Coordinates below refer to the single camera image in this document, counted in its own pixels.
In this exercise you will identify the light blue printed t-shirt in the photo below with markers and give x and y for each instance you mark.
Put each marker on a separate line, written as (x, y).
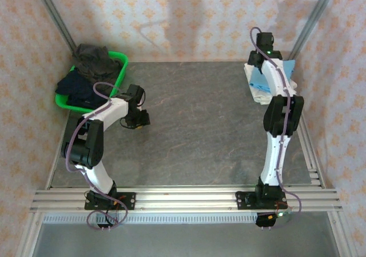
(258, 81)

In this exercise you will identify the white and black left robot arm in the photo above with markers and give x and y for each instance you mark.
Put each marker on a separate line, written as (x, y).
(111, 108)

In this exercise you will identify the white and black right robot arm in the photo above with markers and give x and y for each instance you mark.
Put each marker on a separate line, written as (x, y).
(274, 160)

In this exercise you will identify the stack of white folded clothes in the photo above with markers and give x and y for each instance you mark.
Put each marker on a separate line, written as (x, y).
(260, 97)

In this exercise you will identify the green plastic basket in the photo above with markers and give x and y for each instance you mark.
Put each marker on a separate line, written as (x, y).
(121, 74)

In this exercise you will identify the dark grey crumpled t-shirt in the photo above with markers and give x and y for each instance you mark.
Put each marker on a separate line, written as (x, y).
(94, 62)

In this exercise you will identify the navy crumpled t-shirt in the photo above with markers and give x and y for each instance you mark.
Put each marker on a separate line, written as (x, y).
(74, 85)

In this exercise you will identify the aluminium mounting beam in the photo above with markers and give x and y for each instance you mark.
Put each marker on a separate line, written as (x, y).
(186, 200)

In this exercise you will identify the black controller board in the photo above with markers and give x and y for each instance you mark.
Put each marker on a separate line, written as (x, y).
(264, 221)

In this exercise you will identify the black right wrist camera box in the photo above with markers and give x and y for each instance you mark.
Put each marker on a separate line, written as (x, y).
(264, 40)

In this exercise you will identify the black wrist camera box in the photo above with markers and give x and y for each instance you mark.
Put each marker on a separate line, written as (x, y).
(135, 92)
(264, 40)

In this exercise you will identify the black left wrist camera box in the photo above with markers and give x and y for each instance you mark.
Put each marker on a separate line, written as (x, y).
(135, 92)

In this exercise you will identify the aluminium frame post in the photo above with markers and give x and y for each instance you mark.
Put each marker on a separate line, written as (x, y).
(311, 20)
(54, 14)
(28, 237)
(338, 237)

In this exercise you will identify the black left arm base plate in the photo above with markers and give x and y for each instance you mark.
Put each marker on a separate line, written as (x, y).
(128, 201)

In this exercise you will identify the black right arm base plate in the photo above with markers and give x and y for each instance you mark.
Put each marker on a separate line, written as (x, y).
(243, 201)

